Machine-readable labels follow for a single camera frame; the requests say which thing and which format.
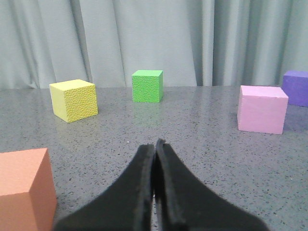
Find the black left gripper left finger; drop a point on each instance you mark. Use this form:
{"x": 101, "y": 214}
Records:
{"x": 125, "y": 206}

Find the purple foam cube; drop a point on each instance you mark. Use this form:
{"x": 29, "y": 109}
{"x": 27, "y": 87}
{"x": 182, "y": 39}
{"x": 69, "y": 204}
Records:
{"x": 295, "y": 85}

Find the green foam cube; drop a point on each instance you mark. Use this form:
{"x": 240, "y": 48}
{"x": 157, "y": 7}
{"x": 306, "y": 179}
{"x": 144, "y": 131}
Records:
{"x": 147, "y": 86}

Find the pink foam cube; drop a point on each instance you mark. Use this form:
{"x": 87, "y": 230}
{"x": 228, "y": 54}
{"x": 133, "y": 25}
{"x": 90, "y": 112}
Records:
{"x": 261, "y": 109}

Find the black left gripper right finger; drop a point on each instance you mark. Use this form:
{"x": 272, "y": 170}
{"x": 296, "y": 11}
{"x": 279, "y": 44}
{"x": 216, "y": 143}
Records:
{"x": 184, "y": 203}

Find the grey-green curtain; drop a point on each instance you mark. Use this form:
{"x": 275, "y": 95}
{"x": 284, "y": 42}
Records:
{"x": 194, "y": 42}

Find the yellow foam cube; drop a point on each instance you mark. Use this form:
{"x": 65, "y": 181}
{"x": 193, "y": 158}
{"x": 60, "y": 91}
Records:
{"x": 73, "y": 100}

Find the orange foam cube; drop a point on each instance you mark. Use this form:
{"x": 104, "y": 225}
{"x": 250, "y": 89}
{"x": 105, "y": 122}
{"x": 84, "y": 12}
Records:
{"x": 27, "y": 194}

